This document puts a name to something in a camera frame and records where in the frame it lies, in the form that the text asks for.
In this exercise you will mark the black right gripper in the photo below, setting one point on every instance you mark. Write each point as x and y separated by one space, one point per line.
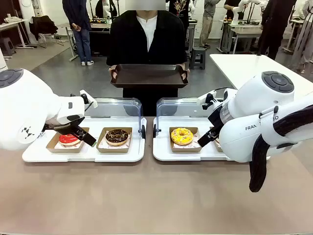
215 120

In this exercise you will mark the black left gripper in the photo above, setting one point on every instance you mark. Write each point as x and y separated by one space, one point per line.
73 121

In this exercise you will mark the red glazed donut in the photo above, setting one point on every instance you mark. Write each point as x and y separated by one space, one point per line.
67 140

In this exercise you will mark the yellow sprinkled donut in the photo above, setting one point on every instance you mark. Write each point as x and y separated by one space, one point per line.
182 135

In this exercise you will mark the brown cardboard donut box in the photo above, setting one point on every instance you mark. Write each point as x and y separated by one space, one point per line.
52 147
173 148
101 148

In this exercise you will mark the dark brown serving tray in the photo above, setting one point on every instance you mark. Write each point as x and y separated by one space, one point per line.
149 74

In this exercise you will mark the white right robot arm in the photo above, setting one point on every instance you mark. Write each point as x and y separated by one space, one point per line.
256 98

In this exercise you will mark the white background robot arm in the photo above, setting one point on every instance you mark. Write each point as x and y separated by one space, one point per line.
237 14

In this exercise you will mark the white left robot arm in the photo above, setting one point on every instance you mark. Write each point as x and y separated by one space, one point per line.
24 98

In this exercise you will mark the dark sprinkled donut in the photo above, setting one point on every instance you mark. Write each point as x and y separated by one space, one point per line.
218 147

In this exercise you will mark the chocolate donut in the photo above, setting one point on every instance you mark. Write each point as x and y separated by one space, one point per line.
117 137

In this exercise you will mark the person in black shirt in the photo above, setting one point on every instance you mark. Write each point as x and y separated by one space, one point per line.
127 36

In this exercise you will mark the person's right hand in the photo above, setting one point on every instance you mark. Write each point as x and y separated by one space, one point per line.
113 72

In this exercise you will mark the person's left hand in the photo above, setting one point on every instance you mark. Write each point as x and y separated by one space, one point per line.
185 71

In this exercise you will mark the white display tray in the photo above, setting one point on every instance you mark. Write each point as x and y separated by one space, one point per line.
161 151
93 156

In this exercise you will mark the clear plastic tray lid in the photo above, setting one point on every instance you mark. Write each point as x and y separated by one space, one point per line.
112 107
181 107

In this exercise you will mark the white table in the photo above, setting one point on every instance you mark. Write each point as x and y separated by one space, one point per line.
244 68

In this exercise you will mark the grey plastic stool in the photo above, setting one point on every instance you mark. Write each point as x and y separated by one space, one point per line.
197 56

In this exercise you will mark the grey workbench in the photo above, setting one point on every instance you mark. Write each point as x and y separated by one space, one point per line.
97 27

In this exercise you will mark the bystander in blue jeans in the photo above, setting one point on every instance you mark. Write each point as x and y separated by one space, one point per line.
82 24

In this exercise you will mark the grey desk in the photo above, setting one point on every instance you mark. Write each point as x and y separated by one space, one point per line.
244 33

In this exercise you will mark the white cylindrical air purifier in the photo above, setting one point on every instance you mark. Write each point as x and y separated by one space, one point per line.
2 60

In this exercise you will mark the bystander in khaki trousers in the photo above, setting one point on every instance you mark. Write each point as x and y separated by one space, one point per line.
207 22

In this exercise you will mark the chair with black jacket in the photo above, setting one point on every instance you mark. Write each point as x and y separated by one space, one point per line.
44 27

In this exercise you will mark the small grey stool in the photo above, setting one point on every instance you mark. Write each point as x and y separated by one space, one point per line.
7 45

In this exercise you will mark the bystander in printed shirt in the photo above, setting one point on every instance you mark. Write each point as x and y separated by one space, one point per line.
179 9

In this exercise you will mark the white desk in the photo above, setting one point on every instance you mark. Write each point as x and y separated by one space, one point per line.
12 24

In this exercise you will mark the bystander in black clothes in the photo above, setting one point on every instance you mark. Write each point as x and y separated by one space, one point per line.
276 24

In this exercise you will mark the bystander in grey robe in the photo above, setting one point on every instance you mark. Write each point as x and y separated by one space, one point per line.
305 36

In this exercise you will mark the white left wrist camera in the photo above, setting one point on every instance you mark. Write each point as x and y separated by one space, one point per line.
85 98

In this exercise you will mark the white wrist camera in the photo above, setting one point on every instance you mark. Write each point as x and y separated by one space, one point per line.
85 98
209 98

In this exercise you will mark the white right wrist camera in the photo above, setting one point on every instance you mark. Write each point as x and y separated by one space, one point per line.
209 98

